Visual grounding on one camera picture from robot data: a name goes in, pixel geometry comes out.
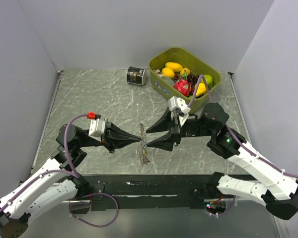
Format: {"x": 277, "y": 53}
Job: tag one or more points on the orange fruit toy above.
{"x": 185, "y": 72}

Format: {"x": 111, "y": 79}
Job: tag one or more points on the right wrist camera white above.
{"x": 178, "y": 106}

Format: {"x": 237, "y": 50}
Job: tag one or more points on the dark grapes toy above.
{"x": 192, "y": 79}

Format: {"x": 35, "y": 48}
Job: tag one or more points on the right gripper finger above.
{"x": 165, "y": 142}
{"x": 165, "y": 123}

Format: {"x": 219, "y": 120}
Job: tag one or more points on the red dragon fruit toy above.
{"x": 182, "y": 85}

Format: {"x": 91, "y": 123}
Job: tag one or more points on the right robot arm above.
{"x": 273, "y": 188}

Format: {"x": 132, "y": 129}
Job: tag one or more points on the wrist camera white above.
{"x": 178, "y": 106}
{"x": 97, "y": 127}

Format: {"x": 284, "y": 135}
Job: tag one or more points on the black printed paper cup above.
{"x": 136, "y": 76}

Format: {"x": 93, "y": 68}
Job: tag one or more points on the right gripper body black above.
{"x": 192, "y": 127}

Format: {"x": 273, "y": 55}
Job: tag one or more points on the yellow lemon toy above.
{"x": 168, "y": 72}

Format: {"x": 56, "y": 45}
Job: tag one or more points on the yellow pear toy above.
{"x": 200, "y": 90}

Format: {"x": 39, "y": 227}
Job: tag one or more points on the green plastic bin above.
{"x": 175, "y": 72}

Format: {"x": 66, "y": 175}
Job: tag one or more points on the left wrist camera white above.
{"x": 97, "y": 127}

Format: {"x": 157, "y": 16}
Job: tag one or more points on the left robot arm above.
{"x": 56, "y": 180}

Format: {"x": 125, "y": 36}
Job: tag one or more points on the yellow mango toy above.
{"x": 176, "y": 67}

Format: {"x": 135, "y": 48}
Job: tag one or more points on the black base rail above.
{"x": 149, "y": 191}

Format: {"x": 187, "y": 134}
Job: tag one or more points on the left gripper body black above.
{"x": 89, "y": 141}

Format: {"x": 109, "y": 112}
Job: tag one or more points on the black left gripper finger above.
{"x": 118, "y": 144}
{"x": 117, "y": 135}

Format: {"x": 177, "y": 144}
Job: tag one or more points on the green apple toy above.
{"x": 209, "y": 81}

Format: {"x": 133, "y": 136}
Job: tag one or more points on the round metal key ring disc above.
{"x": 144, "y": 160}

